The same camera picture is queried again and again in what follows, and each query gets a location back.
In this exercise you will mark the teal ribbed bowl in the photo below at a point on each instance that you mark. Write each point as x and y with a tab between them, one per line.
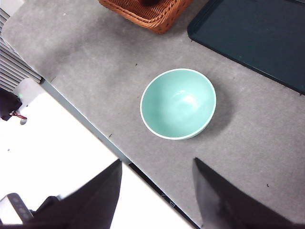
178	105

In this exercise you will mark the dark red plum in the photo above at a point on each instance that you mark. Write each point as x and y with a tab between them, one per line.
149	2

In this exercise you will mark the black rectangular tray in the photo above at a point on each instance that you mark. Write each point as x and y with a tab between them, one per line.
257	35

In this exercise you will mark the grey box with buttons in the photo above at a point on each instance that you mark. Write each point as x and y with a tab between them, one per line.
14	207

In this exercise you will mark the grey ribbed panel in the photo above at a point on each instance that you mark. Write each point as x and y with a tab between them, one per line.
12	66

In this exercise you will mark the brown wicker basket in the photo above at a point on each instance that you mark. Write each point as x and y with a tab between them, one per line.
155	21

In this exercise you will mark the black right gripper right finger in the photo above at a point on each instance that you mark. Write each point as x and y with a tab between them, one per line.
224	205

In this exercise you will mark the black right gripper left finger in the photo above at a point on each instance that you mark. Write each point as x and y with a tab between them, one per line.
95	202

